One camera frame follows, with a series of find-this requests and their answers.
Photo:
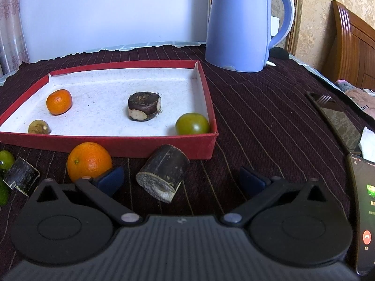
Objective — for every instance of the large mandarin orange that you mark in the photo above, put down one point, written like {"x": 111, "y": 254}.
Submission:
{"x": 88, "y": 161}

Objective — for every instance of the dark striped cloth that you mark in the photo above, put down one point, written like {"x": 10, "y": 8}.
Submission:
{"x": 263, "y": 108}

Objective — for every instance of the yellow-brown longan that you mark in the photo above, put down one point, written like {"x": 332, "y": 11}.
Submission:
{"x": 38, "y": 127}

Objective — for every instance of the pink patterned curtain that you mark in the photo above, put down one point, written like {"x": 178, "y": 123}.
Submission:
{"x": 11, "y": 20}

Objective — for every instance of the light blue checked tablecloth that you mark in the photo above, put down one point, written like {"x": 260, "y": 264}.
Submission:
{"x": 312, "y": 70}

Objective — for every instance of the black smartphone lit screen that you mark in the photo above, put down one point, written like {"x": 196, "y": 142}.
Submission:
{"x": 363, "y": 210}

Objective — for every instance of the blue electric kettle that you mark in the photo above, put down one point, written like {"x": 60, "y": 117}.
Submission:
{"x": 234, "y": 29}

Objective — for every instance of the small mandarin orange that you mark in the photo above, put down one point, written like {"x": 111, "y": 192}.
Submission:
{"x": 59, "y": 102}

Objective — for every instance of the green jujube with stem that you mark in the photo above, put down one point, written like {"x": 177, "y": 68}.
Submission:
{"x": 6, "y": 159}

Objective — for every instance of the wooden headboard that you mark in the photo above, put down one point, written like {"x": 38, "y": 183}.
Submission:
{"x": 351, "y": 44}

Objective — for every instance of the pink grey cloth bundle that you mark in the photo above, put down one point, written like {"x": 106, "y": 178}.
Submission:
{"x": 360, "y": 96}

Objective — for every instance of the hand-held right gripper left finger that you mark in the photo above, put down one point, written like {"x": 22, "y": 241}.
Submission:
{"x": 112, "y": 180}

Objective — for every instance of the red cardboard box tray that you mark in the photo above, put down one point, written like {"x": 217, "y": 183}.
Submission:
{"x": 102, "y": 117}

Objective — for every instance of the white wall socket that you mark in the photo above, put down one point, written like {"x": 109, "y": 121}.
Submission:
{"x": 275, "y": 22}

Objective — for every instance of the dark sugarcane piece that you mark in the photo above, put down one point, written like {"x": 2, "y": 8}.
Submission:
{"x": 22, "y": 175}
{"x": 167, "y": 164}
{"x": 143, "y": 102}

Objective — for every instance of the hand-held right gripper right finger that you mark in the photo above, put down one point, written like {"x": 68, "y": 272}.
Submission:
{"x": 252, "y": 181}

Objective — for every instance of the gold framed wall panel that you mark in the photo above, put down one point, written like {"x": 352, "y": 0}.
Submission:
{"x": 296, "y": 20}

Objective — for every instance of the white tissue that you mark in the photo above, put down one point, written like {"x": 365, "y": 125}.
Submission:
{"x": 368, "y": 143}

